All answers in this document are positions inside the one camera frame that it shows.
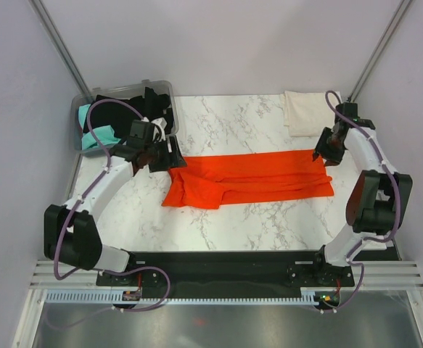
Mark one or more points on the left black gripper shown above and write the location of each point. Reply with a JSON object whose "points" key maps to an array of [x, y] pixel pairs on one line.
{"points": [[171, 160]]}

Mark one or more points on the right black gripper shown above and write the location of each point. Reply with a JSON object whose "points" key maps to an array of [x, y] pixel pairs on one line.
{"points": [[331, 159]]}

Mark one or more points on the orange t-shirt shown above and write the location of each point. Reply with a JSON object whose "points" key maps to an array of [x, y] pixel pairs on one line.
{"points": [[213, 181]]}

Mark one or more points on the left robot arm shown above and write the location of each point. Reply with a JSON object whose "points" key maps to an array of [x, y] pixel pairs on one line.
{"points": [[71, 235]]}

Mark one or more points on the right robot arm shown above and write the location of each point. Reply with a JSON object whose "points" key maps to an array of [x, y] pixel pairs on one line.
{"points": [[374, 212]]}

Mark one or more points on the teal garment in bin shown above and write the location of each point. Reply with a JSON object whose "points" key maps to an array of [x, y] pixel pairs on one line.
{"points": [[104, 133]]}

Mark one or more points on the cream folded cloth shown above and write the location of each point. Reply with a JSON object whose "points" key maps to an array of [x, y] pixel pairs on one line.
{"points": [[306, 114]]}

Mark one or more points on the black garment in bin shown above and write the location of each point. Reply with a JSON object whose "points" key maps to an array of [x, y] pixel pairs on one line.
{"points": [[117, 119]]}

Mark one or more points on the clear plastic storage bin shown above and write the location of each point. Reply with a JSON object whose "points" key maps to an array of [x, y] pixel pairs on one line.
{"points": [[125, 92]]}

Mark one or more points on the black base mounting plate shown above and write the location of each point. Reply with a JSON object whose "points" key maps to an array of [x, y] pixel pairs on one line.
{"points": [[221, 273]]}

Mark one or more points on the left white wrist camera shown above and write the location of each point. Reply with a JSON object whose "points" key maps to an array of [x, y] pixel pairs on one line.
{"points": [[160, 125]]}

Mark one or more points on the left aluminium frame post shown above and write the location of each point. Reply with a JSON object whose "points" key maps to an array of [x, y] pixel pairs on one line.
{"points": [[57, 40]]}

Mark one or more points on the aluminium frame post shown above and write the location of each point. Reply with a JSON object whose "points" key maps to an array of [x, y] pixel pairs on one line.
{"points": [[57, 40], [386, 38]]}

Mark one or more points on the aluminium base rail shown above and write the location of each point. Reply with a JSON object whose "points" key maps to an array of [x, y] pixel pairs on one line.
{"points": [[387, 275]]}

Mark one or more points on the white slotted cable duct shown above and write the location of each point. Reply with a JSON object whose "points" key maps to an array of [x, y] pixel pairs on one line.
{"points": [[128, 298]]}

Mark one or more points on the right aluminium frame post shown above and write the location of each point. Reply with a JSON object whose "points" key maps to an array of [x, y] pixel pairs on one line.
{"points": [[386, 38]]}

